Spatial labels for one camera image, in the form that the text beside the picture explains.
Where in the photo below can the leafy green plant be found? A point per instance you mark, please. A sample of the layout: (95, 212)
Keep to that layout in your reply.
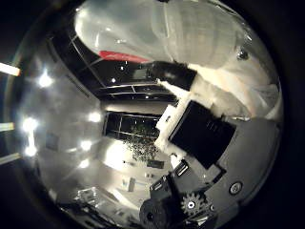
(143, 144)

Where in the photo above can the dark framed window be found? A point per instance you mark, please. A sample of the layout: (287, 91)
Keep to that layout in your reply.
(127, 124)

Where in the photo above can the grey wall picture frame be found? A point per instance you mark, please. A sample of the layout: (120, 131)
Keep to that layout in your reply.
(52, 142)

